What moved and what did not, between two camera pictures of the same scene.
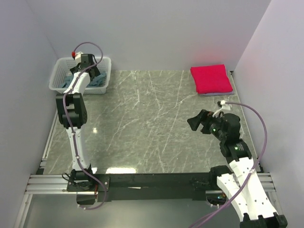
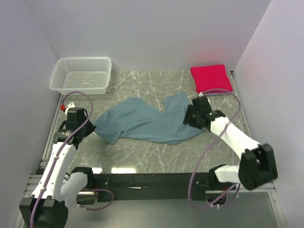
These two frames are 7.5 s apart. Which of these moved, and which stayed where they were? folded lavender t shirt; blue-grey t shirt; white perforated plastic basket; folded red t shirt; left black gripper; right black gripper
Moved: blue-grey t shirt; left black gripper; right black gripper
Stayed: folded lavender t shirt; white perforated plastic basket; folded red t shirt
